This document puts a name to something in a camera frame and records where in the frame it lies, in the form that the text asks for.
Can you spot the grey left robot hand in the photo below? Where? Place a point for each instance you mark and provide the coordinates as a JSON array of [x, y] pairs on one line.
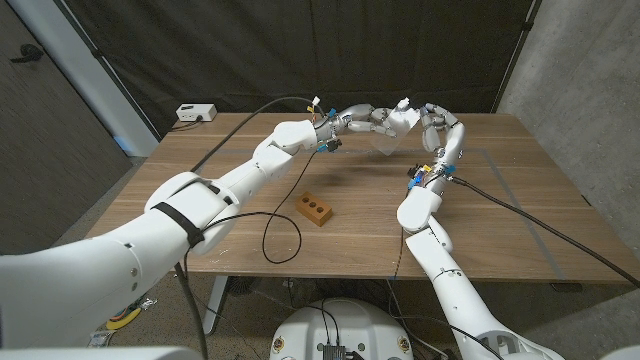
[[352, 120]]

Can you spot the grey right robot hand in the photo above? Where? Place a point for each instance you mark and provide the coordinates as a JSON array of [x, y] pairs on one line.
[[445, 140]]

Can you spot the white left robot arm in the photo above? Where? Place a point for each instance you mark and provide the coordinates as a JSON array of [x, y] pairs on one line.
[[140, 250]]

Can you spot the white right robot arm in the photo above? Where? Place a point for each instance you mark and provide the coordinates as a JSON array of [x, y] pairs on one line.
[[450, 280]]

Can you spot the brown block with three holes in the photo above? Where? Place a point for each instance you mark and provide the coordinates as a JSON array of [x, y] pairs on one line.
[[315, 210]]

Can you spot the black backdrop pole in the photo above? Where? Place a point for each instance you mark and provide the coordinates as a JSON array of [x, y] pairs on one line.
[[517, 55], [107, 70]]

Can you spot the white power box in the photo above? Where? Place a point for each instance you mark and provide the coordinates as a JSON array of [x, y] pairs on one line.
[[196, 112]]

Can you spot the dark round fan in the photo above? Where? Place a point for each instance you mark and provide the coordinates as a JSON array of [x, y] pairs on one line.
[[243, 285]]

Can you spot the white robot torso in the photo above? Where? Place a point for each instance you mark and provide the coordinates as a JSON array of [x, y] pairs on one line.
[[345, 325]]

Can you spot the grey table leg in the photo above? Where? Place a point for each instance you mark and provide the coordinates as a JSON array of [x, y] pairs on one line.
[[214, 305]]

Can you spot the black module on torso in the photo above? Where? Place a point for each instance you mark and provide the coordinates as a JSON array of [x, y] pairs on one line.
[[334, 352]]

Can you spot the white pillar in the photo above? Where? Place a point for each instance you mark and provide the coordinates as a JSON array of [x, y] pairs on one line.
[[85, 70]]

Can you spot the teal tool tray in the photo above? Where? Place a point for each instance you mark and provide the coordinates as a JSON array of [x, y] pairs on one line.
[[131, 309]]

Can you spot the yellow flat floor item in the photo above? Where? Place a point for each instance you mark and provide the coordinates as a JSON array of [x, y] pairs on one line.
[[122, 322]]

